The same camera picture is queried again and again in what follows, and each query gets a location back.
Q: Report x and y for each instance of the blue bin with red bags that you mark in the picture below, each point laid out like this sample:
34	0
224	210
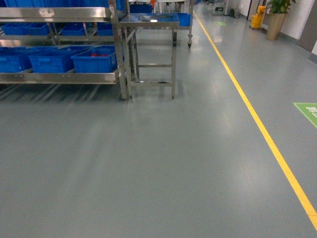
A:
84	63

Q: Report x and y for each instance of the empty blue plastic bin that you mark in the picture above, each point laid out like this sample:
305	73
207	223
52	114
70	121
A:
57	60

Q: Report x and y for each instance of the steel flow rack shelf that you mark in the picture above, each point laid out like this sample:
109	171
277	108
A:
16	68

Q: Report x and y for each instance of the small steel table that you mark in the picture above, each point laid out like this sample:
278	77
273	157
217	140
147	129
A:
149	43

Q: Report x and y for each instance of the red bubble wrap bags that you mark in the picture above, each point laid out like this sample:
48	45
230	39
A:
98	55

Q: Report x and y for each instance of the yellow mop bucket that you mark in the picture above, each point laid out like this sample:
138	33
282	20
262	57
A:
257	19

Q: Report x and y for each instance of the tall plant in beige pot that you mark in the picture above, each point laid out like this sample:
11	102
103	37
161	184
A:
278	10

